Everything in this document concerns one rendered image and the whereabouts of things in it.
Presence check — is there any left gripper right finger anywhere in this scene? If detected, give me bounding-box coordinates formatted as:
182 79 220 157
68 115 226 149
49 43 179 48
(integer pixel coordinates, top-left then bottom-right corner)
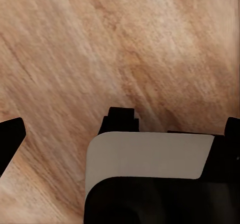
224 117 240 157

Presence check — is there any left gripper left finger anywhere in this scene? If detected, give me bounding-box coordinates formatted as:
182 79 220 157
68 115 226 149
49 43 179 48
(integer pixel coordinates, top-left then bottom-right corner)
0 117 26 177

